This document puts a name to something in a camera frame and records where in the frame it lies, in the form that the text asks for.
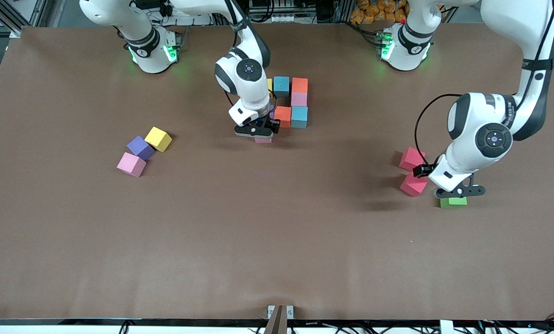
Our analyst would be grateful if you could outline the red foam cube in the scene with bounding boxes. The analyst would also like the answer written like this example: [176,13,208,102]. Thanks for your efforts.
[399,147,426,172]
[400,173,429,197]

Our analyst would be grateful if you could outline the blue foam cube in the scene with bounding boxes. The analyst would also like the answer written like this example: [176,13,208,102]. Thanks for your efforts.
[290,106,308,129]
[273,76,290,98]

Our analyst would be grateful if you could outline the white power strip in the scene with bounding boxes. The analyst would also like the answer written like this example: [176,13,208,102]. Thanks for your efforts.
[163,0,200,18]

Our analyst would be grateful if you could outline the pile of orange fruit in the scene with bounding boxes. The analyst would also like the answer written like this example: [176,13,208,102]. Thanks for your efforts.
[350,0,410,24]

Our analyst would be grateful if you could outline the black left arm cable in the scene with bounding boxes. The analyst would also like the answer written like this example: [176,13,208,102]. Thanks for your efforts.
[414,94,463,168]

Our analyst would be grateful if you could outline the metal table edge bracket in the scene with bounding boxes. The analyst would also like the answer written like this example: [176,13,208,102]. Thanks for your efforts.
[267,305,294,320]

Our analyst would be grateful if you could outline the brown post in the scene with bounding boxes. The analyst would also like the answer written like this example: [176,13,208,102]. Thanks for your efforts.
[264,305,288,334]

